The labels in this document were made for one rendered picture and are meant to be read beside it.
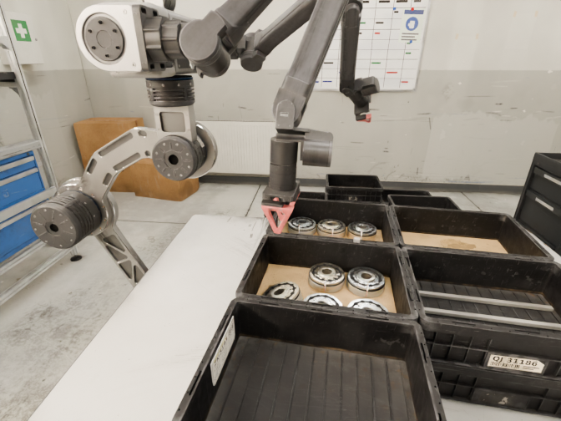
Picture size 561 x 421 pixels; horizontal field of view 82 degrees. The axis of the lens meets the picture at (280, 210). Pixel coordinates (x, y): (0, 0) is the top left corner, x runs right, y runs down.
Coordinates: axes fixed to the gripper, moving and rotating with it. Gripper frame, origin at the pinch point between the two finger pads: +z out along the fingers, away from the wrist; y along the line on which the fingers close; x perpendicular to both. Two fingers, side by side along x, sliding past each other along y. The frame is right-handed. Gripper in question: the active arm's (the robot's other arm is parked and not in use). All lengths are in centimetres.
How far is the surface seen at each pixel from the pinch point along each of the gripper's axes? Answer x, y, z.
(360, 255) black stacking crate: -20.8, 18.8, 16.7
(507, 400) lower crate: -54, -9, 31
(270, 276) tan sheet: 4.2, 11.8, 24.3
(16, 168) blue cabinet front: 184, 90, 34
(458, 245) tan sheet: -55, 43, 22
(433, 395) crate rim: -30.9, -26.3, 12.8
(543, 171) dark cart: -129, 146, 19
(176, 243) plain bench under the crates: 53, 44, 39
